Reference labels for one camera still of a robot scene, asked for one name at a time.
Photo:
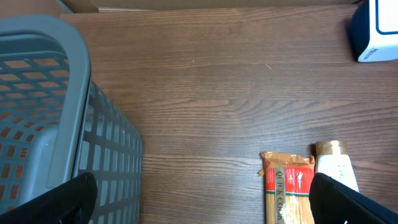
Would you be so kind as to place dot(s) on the orange spaghetti packet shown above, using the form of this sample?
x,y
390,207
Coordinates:
x,y
287,181

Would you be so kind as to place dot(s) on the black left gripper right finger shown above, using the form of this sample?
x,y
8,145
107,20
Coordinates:
x,y
332,202

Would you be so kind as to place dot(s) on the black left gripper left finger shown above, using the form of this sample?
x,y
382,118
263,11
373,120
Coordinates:
x,y
71,202

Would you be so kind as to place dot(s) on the white tube with gold cap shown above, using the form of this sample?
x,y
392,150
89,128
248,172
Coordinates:
x,y
333,160

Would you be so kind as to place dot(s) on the grey mesh plastic basket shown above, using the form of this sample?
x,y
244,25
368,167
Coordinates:
x,y
57,124

